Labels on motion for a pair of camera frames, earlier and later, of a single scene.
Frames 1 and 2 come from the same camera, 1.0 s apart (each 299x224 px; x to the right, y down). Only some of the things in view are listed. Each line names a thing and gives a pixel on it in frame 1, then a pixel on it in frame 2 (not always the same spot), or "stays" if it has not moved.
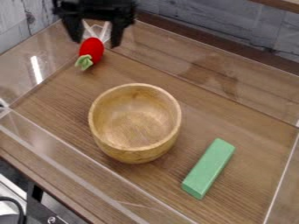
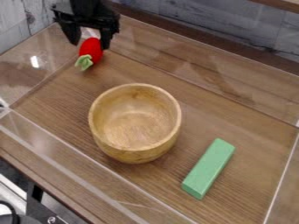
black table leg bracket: [44, 209] stays
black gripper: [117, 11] → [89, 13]
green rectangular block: [208, 168] stays
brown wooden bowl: [135, 121] stays
